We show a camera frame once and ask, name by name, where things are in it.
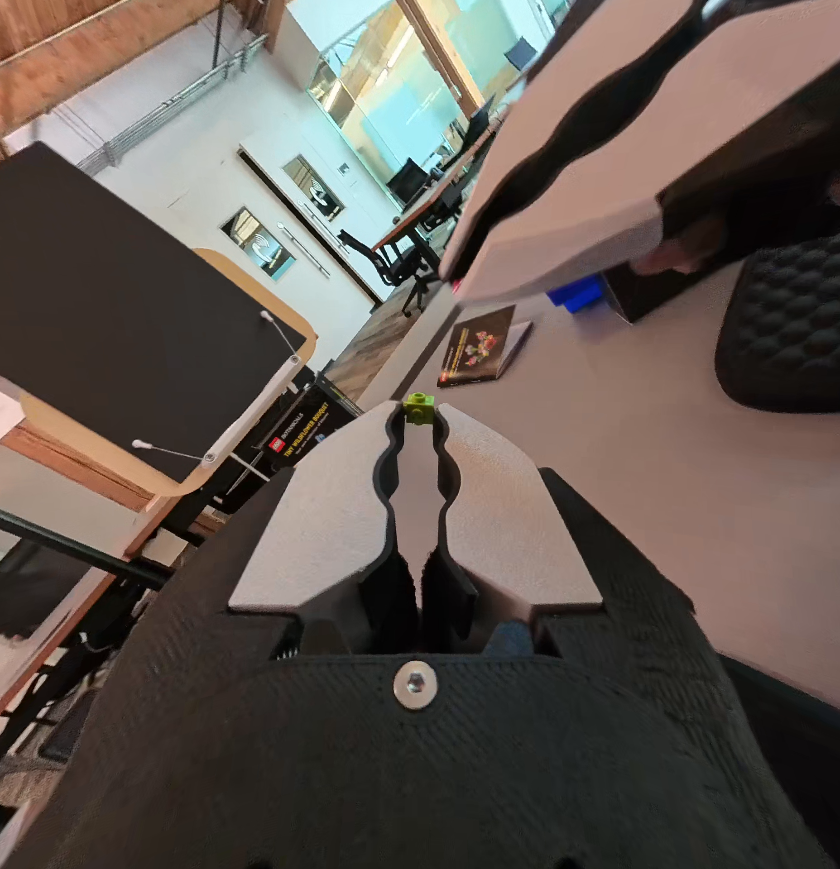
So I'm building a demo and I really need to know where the black honeycomb cushion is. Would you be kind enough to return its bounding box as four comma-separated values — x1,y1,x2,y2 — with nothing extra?
715,227,840,414

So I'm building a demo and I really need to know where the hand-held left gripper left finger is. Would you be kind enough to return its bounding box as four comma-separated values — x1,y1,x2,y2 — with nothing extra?
228,399,403,615

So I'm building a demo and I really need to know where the lego instruction booklet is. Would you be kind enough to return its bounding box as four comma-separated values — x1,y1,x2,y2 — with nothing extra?
437,304,534,389

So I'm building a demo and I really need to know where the black office chair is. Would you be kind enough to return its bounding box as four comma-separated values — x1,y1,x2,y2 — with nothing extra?
337,227,441,319

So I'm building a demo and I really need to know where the blue plastic bin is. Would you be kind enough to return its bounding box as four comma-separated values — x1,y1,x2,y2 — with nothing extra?
545,275,607,315

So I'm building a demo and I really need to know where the black panel with wooden rim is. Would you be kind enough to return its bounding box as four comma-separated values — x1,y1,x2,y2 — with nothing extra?
0,141,319,500

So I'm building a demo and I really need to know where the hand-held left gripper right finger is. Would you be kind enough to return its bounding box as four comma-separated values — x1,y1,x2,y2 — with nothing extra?
433,402,604,615

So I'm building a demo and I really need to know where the brown office desk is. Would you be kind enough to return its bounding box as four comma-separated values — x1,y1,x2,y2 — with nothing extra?
372,102,509,272

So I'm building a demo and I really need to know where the black carton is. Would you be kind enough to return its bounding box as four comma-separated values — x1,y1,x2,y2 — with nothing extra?
606,261,726,323

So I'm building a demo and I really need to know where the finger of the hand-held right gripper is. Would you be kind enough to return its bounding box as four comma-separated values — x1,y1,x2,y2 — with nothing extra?
439,0,706,282
454,0,840,303

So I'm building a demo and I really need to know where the black lego set box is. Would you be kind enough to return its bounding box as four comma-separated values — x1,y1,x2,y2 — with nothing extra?
230,383,365,517

